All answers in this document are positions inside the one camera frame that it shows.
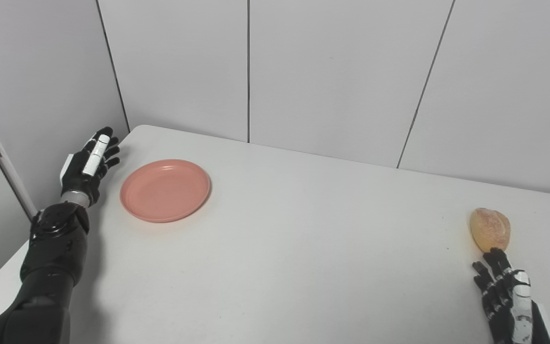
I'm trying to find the white partition frame post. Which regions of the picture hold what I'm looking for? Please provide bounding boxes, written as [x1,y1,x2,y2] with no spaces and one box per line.
[0,85,38,221]

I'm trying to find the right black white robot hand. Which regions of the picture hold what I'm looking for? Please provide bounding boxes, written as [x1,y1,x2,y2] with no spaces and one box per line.
[472,247,550,344]

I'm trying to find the golden bread roll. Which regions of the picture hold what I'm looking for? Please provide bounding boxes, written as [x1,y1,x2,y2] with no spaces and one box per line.
[469,207,511,253]

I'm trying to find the pink round plate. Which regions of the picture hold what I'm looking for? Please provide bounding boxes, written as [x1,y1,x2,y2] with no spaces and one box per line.
[120,159,211,224]

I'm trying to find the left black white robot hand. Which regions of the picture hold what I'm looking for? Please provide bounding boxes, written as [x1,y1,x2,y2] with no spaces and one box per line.
[60,127,121,204]

